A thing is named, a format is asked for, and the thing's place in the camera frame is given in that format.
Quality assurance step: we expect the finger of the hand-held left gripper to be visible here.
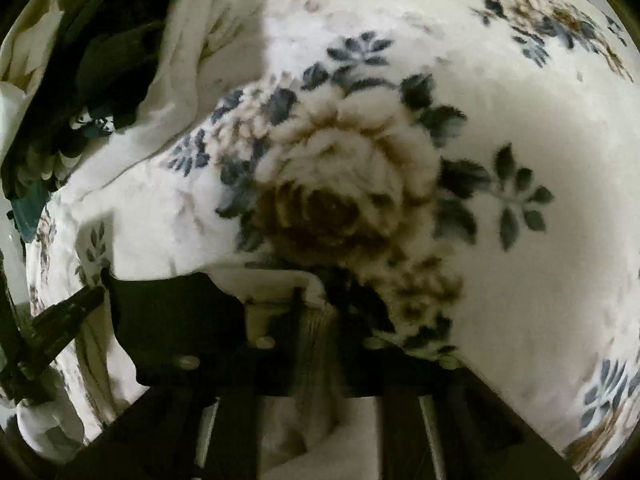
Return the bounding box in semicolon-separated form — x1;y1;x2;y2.
0;250;107;407

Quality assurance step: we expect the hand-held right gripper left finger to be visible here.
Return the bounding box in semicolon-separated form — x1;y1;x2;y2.
57;286;307;480

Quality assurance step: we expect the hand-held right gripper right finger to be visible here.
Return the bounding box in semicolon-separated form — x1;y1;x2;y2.
324;269;583;480

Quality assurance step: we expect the pile of dark clothes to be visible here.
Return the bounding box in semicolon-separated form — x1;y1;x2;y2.
50;0;221;133

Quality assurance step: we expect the teal patterned cloth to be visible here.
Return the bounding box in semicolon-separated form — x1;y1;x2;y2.
2;110;118;243

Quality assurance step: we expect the white floral blanket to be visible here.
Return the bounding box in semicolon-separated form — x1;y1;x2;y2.
15;0;640;471

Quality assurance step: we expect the white crumpled cloth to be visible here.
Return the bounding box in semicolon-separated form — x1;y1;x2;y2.
127;0;268;161

